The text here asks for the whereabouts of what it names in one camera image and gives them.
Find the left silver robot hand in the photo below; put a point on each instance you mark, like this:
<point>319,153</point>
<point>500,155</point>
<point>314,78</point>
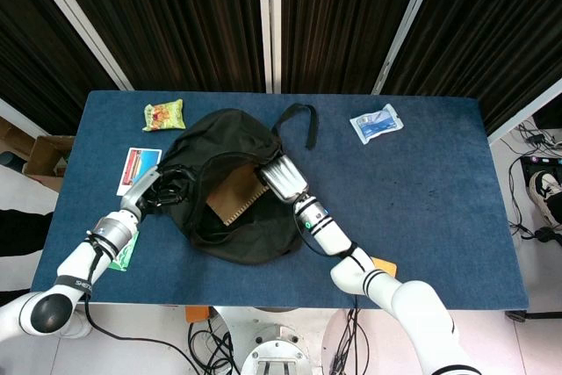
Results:
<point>139,190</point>

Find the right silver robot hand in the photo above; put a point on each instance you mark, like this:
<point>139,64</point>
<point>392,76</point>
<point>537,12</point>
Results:
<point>285,177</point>

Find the black fabric backpack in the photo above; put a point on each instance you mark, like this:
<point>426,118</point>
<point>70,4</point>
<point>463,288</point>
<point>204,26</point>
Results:
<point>237,182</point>

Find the brown spiral notebook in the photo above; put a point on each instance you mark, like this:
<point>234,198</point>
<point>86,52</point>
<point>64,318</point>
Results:
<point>237,199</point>

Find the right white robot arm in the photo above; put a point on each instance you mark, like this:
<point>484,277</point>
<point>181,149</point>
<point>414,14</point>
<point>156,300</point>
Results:
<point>386,287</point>

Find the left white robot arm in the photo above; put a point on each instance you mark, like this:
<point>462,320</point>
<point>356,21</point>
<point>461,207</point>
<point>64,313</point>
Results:
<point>79,269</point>

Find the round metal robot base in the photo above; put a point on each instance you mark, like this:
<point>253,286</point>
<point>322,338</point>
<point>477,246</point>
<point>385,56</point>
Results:
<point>276,348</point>

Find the red blue picture card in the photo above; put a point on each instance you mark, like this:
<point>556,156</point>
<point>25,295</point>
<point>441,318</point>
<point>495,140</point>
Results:
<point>139,171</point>

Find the green white packet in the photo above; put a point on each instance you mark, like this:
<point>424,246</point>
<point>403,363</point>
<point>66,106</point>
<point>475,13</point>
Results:
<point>124,255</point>

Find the yellow green snack bag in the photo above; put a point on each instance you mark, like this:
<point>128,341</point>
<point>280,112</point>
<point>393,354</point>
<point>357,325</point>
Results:
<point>164,115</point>

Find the cardboard box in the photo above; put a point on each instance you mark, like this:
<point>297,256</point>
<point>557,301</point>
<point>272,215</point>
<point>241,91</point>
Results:
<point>45,160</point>

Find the blue white wipes packet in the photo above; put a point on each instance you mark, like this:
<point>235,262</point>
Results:
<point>376,123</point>

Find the blue table cloth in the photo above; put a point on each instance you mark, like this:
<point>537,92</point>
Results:
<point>395,199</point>

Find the orange flat card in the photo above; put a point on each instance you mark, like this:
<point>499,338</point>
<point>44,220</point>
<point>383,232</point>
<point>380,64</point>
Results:
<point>386,267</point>

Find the black pleated curtain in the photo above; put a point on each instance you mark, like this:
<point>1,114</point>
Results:
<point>175,15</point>

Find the black white sneaker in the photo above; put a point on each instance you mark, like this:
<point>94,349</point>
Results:
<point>544,196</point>

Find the white partition frame post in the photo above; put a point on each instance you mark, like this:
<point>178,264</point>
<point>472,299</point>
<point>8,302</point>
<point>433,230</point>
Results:
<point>270,19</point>

